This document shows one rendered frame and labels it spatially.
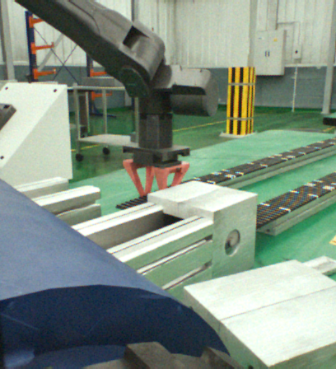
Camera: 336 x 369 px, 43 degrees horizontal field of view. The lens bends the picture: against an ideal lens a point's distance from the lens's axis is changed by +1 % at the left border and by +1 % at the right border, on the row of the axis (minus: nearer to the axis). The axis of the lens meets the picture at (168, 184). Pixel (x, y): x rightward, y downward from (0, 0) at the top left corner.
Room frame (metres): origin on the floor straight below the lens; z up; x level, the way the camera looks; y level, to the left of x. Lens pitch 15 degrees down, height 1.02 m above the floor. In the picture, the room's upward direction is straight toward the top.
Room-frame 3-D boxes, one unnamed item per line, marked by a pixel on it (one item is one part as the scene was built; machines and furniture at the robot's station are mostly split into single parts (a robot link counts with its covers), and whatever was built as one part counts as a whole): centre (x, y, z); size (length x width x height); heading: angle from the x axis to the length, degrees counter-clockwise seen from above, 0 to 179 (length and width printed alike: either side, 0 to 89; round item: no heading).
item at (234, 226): (0.50, -0.03, 0.83); 0.12 x 0.09 x 0.10; 48
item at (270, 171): (1.09, -0.33, 0.79); 0.96 x 0.04 x 0.03; 138
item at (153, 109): (0.69, 0.02, 0.98); 0.07 x 0.06 x 0.07; 65
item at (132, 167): (0.70, 0.03, 0.85); 0.07 x 0.07 x 0.09; 47
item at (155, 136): (0.69, 0.02, 0.92); 0.10 x 0.07 x 0.07; 47
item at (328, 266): (0.48, -0.19, 0.78); 0.05 x 0.03 x 0.01; 124
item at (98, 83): (4.86, 0.52, 0.50); 1.03 x 0.55 x 1.01; 59
